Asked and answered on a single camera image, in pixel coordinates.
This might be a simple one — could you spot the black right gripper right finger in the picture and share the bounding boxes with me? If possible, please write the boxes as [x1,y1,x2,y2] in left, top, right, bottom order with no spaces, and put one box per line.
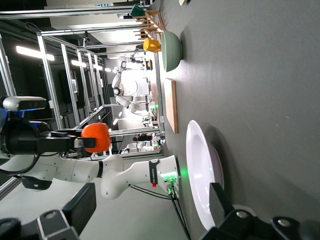
[199,182,266,240]

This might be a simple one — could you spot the white round plate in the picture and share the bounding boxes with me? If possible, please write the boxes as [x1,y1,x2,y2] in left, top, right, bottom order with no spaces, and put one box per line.
[185,119,225,232]

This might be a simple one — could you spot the light green bowl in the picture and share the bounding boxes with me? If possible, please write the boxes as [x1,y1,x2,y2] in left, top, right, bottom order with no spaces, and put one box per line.
[161,30,184,73]

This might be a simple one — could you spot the white humanoid robot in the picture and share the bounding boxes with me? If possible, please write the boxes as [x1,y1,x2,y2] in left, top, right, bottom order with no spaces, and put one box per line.
[111,55,151,114]

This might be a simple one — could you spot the orange fruit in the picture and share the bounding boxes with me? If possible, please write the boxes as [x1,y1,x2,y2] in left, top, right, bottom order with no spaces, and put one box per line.
[81,122,112,154]

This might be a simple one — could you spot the yellow cup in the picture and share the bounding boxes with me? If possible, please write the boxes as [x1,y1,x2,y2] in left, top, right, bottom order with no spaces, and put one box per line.
[142,37,161,54]

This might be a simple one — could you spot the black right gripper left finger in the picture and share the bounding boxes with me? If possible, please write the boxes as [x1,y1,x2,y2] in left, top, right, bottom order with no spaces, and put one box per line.
[37,182,97,240]

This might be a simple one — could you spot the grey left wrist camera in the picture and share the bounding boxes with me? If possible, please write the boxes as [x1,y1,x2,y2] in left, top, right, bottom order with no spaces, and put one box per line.
[0,95,48,112]

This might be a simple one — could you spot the dark green container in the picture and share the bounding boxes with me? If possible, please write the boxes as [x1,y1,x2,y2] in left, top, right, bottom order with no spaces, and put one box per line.
[130,4,146,18]

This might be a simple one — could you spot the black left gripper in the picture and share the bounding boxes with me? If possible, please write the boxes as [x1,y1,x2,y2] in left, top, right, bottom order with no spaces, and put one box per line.
[0,119,96,156]

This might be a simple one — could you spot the black left arm base cables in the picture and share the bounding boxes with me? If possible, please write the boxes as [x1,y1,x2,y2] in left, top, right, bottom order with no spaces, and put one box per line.
[129,184,192,240]

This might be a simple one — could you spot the wooden cutting board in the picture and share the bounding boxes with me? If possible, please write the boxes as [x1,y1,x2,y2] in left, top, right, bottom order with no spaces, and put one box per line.
[163,77,179,134]

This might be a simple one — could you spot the aluminium frame structure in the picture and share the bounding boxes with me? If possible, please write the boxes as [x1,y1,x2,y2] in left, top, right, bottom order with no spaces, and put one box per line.
[0,4,166,198]

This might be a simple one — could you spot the wooden peg drying rack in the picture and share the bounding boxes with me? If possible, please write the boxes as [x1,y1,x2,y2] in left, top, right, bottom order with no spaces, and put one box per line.
[133,9,166,41]

